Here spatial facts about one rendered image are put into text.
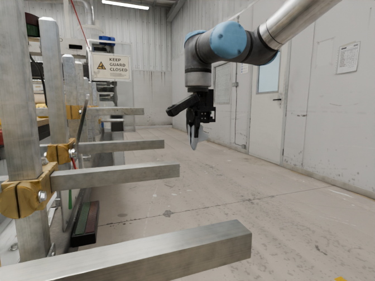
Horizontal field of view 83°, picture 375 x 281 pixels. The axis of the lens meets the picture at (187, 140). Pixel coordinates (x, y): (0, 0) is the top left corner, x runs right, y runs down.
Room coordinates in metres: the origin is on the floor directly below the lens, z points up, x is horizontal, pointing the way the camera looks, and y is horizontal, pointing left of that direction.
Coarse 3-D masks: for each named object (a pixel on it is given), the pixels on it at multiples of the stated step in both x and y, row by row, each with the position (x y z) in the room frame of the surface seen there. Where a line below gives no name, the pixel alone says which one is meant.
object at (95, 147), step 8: (40, 144) 0.59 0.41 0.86; (48, 144) 0.59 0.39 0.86; (80, 144) 0.60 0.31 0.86; (88, 144) 0.61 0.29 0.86; (96, 144) 0.61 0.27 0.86; (104, 144) 0.62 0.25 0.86; (112, 144) 0.63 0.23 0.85; (120, 144) 0.64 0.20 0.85; (128, 144) 0.65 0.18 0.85; (136, 144) 0.65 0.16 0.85; (144, 144) 0.66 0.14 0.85; (152, 144) 0.67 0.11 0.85; (160, 144) 0.68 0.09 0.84; (0, 152) 0.54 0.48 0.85; (80, 152) 0.60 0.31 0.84; (88, 152) 0.61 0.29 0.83; (96, 152) 0.61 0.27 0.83; (104, 152) 0.62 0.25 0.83
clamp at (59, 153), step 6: (72, 138) 0.64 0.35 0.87; (54, 144) 0.54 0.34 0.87; (60, 144) 0.54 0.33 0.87; (66, 144) 0.54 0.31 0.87; (72, 144) 0.59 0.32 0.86; (48, 150) 0.51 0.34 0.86; (54, 150) 0.52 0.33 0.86; (60, 150) 0.52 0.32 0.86; (66, 150) 0.53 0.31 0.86; (48, 156) 0.51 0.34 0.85; (54, 156) 0.52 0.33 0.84; (60, 156) 0.52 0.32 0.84; (66, 156) 0.53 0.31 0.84; (60, 162) 0.52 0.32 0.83; (66, 162) 0.54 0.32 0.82
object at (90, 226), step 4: (92, 204) 0.55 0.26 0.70; (96, 204) 0.55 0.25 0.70; (92, 208) 0.52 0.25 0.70; (96, 208) 0.52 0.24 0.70; (92, 212) 0.50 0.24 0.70; (96, 212) 0.50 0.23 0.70; (88, 216) 0.48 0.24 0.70; (92, 216) 0.48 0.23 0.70; (88, 220) 0.46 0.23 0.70; (92, 220) 0.46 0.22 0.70; (88, 224) 0.45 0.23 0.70; (92, 224) 0.45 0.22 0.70; (88, 228) 0.43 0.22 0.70; (92, 228) 0.43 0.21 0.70; (88, 232) 0.42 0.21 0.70
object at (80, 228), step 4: (84, 204) 0.55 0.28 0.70; (88, 204) 0.55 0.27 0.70; (84, 208) 0.52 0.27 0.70; (88, 208) 0.52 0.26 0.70; (84, 212) 0.50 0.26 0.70; (80, 216) 0.48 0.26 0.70; (84, 216) 0.48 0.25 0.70; (80, 220) 0.46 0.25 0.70; (84, 220) 0.46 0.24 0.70; (80, 224) 0.45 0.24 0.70; (84, 224) 0.45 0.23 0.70; (76, 228) 0.43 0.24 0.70; (80, 228) 0.43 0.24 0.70; (84, 228) 0.43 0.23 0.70; (76, 232) 0.41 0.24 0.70; (80, 232) 0.41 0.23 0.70
